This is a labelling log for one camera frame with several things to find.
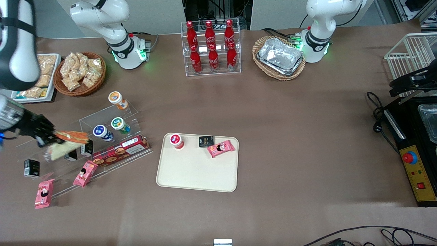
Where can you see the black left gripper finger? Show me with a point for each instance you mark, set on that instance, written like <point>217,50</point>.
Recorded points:
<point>403,83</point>
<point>403,91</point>

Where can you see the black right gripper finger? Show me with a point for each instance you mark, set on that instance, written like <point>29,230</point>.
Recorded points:
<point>41,142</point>
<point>54,138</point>

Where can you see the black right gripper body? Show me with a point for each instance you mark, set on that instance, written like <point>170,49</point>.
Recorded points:
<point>33,126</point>

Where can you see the triangle sandwich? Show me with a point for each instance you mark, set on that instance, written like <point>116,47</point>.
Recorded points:
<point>66,147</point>

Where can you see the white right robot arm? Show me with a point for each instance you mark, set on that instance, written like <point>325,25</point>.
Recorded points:
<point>20,41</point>

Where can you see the aluminium foil tray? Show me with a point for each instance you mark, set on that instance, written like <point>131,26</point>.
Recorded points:
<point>280,54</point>

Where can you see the cream plastic tray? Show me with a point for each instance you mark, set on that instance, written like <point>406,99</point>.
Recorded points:
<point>194,171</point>

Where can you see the small black carton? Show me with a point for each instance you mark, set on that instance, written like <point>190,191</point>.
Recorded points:
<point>206,141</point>
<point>71,157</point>
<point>87,150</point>
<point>31,168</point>

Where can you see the black sealing machine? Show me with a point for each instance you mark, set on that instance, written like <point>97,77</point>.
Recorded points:
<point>409,116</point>

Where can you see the clear bag of crackers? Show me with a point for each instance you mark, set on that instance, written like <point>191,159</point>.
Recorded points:
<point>95,63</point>
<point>91,78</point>
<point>69,64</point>
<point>71,83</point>
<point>47,63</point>
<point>45,81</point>
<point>32,92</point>
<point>82,58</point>

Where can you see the steel pan in machine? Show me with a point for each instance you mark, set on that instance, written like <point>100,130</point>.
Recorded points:
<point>430,121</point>

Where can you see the pink snack packet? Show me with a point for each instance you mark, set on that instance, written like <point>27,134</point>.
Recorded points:
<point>221,148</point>
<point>85,173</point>
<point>44,193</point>

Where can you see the blue lid yogurt cup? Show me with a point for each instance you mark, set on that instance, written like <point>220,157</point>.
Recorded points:
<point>101,132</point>

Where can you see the white rectangular snack bin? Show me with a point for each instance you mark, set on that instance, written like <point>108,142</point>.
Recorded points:
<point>56,68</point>

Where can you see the clear acrylic tiered stand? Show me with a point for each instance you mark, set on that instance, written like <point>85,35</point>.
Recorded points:
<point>112,116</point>

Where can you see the red cookie box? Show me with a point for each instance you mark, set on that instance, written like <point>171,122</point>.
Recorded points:
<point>119,151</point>

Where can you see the green lid yogurt cup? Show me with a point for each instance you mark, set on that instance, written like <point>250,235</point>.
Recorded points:
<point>119,124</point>

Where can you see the red emergency stop button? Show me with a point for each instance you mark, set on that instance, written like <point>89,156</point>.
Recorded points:
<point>409,157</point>

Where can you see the brown wicker basket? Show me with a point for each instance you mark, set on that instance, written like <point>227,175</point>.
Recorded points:
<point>99,82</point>

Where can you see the orange lid yogurt cup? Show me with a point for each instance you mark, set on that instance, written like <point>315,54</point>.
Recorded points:
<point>116,98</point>

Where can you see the red lid yogurt cup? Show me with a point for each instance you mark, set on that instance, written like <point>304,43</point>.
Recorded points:
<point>176,140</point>

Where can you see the light wicker basket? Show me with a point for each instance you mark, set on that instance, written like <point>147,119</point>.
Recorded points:
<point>264,73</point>

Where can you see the red cola bottle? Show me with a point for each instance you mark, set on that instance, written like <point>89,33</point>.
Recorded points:
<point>229,31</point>
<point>213,60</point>
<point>209,32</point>
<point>191,32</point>
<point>231,58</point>
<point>195,61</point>

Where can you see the clear acrylic bottle rack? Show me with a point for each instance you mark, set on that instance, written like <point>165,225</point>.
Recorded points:
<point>235,41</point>

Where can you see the red rocker switch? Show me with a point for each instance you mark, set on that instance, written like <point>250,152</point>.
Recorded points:
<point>420,186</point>

